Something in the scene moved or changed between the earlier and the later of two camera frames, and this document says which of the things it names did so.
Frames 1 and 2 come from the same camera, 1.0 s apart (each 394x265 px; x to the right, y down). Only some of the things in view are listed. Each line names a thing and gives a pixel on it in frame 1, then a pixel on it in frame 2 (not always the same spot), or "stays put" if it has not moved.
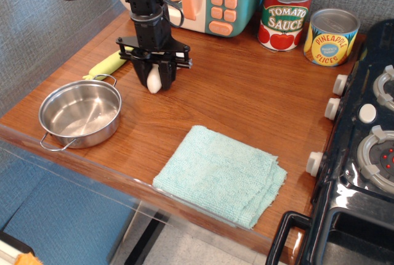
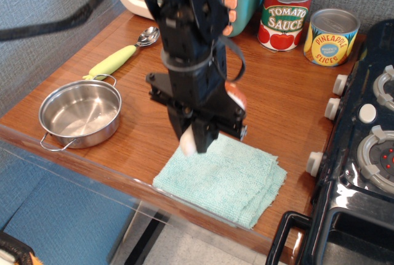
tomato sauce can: [287, 2] stays put
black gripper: [154, 41] -> [202, 93]
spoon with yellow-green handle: [100, 70] stays put
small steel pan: [83, 114] stays put
